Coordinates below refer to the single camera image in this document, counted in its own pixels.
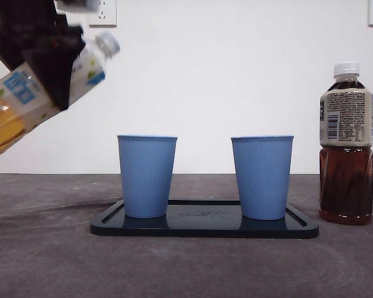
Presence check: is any jasmine tea bottle white label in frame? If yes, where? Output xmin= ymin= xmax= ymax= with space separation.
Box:
xmin=0 ymin=30 xmax=121 ymax=161

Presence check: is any dark tea bottle beige label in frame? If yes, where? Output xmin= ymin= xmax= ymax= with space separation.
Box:
xmin=318 ymin=61 xmax=373 ymax=226

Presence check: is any blue ribbed plastic cup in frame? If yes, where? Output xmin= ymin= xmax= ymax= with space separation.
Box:
xmin=230 ymin=135 xmax=295 ymax=221
xmin=116 ymin=134 xmax=178 ymax=219

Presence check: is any dark blue rectangular tray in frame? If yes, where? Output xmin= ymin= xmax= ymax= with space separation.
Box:
xmin=90 ymin=199 xmax=320 ymax=239

